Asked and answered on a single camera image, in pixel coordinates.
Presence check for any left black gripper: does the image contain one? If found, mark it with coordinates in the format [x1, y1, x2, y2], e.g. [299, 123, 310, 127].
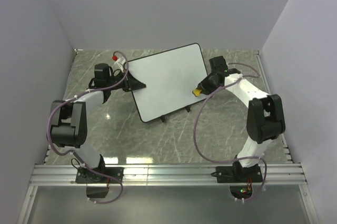
[107, 70, 146, 93]

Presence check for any yellow black sponge eraser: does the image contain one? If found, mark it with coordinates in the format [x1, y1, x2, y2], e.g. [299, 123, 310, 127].
[192, 88, 203, 97]

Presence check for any white whiteboard black frame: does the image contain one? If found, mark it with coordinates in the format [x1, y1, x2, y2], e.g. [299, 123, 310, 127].
[128, 43, 207, 123]

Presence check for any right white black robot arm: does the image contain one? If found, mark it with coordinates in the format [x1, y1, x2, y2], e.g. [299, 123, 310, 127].
[193, 56, 285, 182]

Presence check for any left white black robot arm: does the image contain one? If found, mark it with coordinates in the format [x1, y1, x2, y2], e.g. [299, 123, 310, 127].
[47, 63, 146, 183]

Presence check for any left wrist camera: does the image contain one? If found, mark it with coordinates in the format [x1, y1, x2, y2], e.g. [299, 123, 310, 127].
[112, 55, 125, 71]

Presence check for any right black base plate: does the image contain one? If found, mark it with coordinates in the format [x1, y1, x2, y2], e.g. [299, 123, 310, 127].
[211, 164, 263, 184]

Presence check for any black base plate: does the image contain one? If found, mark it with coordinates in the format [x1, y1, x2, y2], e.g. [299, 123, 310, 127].
[75, 167, 124, 184]
[211, 164, 263, 184]

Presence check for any right side aluminium rail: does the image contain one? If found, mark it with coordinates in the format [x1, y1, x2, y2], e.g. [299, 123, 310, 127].
[253, 50, 294, 164]

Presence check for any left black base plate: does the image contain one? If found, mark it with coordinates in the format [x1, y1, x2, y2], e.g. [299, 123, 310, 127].
[75, 167, 124, 184]

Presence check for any aluminium mounting rail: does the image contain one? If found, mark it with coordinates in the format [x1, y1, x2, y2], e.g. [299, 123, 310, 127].
[29, 163, 307, 187]

